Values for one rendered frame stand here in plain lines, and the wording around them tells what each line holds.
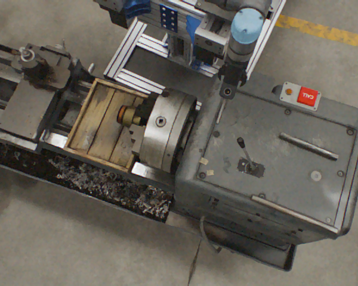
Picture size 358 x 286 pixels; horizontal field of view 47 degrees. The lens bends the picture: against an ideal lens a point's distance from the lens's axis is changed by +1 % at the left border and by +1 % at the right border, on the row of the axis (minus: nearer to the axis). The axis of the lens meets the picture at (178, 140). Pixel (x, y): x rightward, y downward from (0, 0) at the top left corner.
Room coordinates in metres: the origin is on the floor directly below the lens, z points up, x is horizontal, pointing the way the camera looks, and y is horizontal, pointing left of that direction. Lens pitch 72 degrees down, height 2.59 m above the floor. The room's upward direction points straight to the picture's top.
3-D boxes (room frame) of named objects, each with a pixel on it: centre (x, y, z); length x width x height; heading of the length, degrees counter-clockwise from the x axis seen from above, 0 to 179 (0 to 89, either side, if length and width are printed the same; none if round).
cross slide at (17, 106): (0.74, 0.61, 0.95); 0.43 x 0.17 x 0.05; 160
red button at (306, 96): (0.58, -0.45, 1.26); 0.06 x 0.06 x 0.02; 70
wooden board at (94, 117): (0.61, 0.30, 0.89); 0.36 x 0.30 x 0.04; 160
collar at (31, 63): (0.80, 0.59, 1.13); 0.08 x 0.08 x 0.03
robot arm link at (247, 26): (0.60, -0.17, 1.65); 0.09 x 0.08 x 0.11; 160
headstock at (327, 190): (0.41, -0.34, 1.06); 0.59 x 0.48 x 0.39; 70
